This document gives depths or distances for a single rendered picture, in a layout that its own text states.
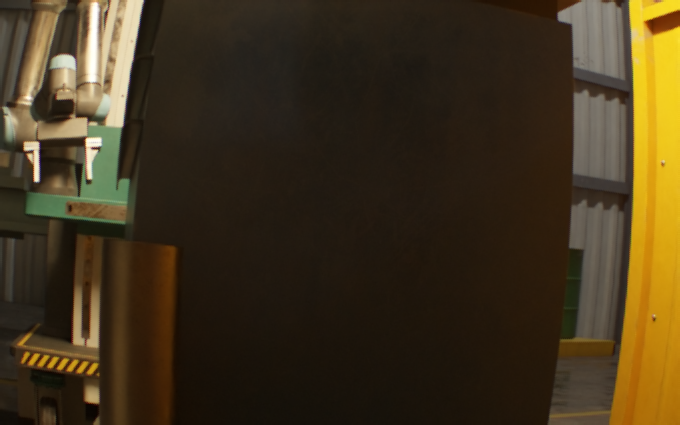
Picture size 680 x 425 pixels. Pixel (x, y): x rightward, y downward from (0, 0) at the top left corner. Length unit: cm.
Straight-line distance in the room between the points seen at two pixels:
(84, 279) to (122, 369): 180
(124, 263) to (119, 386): 11
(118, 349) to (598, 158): 1087
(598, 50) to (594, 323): 335
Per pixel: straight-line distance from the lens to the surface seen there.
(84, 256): 265
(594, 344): 905
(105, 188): 262
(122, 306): 86
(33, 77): 247
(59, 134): 214
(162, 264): 86
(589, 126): 1159
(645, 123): 213
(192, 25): 98
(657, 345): 206
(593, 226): 1152
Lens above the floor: 57
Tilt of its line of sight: 4 degrees up
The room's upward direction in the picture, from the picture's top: 5 degrees clockwise
